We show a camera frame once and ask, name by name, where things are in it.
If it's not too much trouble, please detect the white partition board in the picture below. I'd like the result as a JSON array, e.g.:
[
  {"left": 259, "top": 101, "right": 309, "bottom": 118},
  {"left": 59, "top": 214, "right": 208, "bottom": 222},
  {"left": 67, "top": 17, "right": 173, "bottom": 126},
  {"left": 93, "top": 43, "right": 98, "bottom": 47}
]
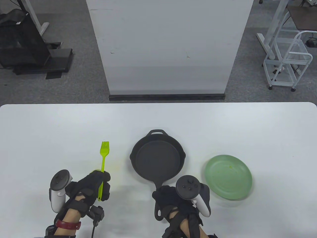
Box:
[{"left": 86, "top": 0, "right": 254, "bottom": 96}]

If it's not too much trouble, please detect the white and black left controller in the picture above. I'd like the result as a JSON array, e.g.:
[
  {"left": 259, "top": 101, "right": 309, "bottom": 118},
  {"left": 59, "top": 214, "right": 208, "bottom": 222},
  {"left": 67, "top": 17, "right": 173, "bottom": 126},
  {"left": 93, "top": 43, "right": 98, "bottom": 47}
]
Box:
[{"left": 49, "top": 170, "right": 74, "bottom": 213}]

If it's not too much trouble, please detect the white wire trolley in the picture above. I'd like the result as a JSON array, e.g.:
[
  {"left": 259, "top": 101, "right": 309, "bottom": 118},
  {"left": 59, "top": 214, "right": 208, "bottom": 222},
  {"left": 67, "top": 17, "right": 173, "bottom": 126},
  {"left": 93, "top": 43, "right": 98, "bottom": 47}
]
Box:
[{"left": 263, "top": 30, "right": 313, "bottom": 92}]

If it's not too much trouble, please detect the person's left hand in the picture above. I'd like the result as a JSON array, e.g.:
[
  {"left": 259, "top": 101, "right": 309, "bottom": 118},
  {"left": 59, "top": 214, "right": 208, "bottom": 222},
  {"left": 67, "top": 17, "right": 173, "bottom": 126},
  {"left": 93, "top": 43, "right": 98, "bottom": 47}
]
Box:
[{"left": 65, "top": 170, "right": 111, "bottom": 217}]

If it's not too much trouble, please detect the green round plate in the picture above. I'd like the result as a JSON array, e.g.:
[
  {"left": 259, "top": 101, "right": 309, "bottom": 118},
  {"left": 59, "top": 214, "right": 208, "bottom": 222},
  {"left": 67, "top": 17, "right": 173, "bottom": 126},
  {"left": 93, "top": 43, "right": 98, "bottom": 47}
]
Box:
[{"left": 204, "top": 155, "right": 253, "bottom": 201}]

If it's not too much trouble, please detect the white and black right controller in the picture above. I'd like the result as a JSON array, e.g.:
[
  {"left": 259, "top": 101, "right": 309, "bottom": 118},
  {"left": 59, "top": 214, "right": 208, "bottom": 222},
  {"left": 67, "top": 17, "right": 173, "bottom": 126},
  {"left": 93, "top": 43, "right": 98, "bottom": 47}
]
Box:
[{"left": 176, "top": 175, "right": 211, "bottom": 217}]

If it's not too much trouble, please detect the person's right forearm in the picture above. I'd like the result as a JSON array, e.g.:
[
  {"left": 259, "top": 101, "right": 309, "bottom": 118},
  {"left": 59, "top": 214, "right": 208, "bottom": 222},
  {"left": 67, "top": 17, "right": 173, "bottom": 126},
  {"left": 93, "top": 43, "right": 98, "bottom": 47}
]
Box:
[{"left": 162, "top": 216, "right": 218, "bottom": 238}]

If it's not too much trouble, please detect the green silicone brush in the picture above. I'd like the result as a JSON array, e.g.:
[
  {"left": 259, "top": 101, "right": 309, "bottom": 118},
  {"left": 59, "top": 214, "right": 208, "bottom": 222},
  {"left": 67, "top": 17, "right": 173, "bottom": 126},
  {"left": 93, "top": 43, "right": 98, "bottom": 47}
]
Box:
[{"left": 98, "top": 141, "right": 110, "bottom": 201}]

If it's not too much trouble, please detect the black partition base bar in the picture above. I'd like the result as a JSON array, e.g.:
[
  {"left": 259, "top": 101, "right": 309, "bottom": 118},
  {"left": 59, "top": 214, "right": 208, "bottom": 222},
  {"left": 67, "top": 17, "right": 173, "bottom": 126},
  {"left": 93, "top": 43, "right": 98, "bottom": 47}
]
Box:
[{"left": 109, "top": 93, "right": 226, "bottom": 101}]

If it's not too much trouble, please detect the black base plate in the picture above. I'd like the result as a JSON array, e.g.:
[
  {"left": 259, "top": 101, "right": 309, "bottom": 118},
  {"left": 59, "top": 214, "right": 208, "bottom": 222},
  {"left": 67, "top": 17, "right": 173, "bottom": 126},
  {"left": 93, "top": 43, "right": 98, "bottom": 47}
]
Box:
[{"left": 13, "top": 48, "right": 74, "bottom": 80}]

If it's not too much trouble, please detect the red wristband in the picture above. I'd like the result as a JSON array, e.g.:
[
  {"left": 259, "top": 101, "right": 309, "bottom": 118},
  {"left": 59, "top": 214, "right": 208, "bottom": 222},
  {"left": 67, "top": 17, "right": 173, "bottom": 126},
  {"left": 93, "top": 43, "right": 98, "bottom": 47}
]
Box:
[{"left": 55, "top": 219, "right": 81, "bottom": 230}]

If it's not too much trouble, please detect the brown tabletop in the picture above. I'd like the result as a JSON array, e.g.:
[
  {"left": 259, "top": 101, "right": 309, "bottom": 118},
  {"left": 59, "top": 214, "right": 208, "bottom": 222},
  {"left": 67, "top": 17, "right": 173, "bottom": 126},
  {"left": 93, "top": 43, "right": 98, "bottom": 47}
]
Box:
[{"left": 287, "top": 5, "right": 317, "bottom": 31}]

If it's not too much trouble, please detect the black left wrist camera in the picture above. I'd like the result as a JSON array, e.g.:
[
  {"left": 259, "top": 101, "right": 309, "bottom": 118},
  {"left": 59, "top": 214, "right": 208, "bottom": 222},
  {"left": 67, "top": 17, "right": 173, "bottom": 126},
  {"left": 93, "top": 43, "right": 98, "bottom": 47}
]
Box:
[{"left": 89, "top": 206, "right": 104, "bottom": 226}]

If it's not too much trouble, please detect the black forearm strap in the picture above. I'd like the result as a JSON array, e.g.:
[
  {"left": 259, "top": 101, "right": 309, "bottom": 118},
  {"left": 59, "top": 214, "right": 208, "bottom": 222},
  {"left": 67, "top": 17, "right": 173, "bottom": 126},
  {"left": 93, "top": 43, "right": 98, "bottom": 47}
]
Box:
[{"left": 35, "top": 224, "right": 76, "bottom": 238}]

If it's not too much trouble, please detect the white desk leg frame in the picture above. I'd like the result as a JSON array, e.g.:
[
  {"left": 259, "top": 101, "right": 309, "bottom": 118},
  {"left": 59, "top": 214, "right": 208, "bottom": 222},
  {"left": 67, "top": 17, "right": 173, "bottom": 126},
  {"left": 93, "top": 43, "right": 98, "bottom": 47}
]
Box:
[
  {"left": 256, "top": 0, "right": 290, "bottom": 60},
  {"left": 21, "top": 0, "right": 50, "bottom": 35}
]

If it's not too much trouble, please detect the person's right hand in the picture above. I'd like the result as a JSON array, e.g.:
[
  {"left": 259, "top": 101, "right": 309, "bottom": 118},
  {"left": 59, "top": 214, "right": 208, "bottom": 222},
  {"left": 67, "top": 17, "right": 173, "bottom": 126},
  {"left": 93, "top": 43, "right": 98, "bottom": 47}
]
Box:
[{"left": 152, "top": 185, "right": 201, "bottom": 222}]

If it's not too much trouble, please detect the black cast iron frying pan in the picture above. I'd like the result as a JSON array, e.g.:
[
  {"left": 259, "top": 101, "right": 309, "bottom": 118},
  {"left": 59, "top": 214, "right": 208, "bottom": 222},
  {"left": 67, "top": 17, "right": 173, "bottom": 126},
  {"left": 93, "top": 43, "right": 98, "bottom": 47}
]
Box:
[{"left": 130, "top": 129, "right": 186, "bottom": 221}]

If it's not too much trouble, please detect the white and black controller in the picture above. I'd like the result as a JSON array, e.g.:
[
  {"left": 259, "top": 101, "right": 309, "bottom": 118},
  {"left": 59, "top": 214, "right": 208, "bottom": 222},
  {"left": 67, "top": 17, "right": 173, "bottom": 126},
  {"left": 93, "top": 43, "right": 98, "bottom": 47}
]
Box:
[
  {"left": 176, "top": 175, "right": 211, "bottom": 217},
  {"left": 49, "top": 170, "right": 74, "bottom": 213}
]

